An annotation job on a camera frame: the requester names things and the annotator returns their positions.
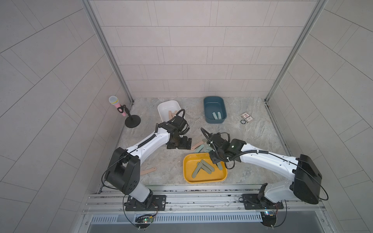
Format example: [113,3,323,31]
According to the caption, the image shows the pink toy microphone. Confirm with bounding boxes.
[109,96,127,117]

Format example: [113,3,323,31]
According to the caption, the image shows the dark teal storage box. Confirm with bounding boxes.
[204,96,227,124]

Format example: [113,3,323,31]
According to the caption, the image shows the olive knife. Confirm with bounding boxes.
[200,160,215,174]
[192,162,203,179]
[216,162,223,170]

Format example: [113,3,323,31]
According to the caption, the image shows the pink folding knife centre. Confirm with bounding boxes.
[191,141,204,150]

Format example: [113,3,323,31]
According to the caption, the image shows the pink folding knife front left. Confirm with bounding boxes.
[140,167,157,175]

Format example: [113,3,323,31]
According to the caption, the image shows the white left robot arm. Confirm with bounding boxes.
[102,115,192,204]

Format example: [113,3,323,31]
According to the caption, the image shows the mint folding knife centre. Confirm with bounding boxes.
[194,144,205,153]

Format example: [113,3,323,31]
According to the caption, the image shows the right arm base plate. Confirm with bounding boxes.
[239,194,284,210]

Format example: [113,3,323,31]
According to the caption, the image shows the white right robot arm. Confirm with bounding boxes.
[205,133,323,204]

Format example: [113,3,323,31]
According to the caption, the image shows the black microphone stand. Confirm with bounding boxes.
[120,105,141,128]

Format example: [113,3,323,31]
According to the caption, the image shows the white storage box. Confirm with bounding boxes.
[157,100,181,122]

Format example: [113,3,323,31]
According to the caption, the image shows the pink folding knife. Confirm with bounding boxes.
[191,141,204,150]
[140,167,157,175]

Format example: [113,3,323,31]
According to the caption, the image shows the yellow storage box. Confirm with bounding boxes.
[183,153,228,184]

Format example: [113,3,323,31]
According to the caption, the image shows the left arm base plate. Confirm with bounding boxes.
[124,195,167,212]

